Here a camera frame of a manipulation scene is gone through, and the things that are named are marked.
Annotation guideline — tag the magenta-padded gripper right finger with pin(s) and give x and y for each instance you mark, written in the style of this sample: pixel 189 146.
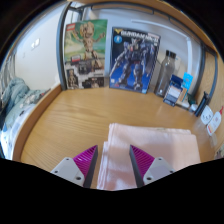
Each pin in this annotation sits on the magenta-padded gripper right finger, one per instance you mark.
pixel 158 168

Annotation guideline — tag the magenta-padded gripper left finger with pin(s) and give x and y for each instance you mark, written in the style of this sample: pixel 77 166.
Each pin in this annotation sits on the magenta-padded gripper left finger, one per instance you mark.
pixel 66 170

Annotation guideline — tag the pale pink towel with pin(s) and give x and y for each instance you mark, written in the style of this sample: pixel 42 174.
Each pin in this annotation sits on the pale pink towel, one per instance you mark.
pixel 115 156

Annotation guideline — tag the white bottle with red cap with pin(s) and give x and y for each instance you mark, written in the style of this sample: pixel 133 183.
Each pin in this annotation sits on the white bottle with red cap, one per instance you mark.
pixel 214 123

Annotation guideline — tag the white mug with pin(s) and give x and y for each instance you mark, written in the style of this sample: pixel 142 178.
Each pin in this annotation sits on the white mug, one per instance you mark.
pixel 207 115

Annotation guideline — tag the black cylindrical bottle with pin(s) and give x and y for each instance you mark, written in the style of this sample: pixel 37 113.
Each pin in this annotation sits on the black cylindrical bottle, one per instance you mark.
pixel 201 105

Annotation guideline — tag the small blue box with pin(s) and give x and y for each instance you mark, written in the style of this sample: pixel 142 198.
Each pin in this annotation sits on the small blue box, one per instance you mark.
pixel 173 91

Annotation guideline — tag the cyan card package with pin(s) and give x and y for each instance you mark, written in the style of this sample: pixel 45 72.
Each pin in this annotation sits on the cyan card package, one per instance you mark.
pixel 187 81

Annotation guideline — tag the clear glass bottle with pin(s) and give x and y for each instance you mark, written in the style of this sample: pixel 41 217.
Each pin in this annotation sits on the clear glass bottle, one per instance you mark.
pixel 165 73

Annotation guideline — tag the blue robot model kit box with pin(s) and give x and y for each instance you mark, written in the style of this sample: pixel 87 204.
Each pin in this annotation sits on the blue robot model kit box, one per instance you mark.
pixel 135 60

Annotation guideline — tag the white arched desk lamp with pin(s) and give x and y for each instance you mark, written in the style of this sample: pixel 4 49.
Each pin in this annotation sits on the white arched desk lamp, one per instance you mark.
pixel 190 56

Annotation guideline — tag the green tree figure toy box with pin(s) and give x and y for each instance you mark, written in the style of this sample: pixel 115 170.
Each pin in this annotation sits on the green tree figure toy box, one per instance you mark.
pixel 86 53

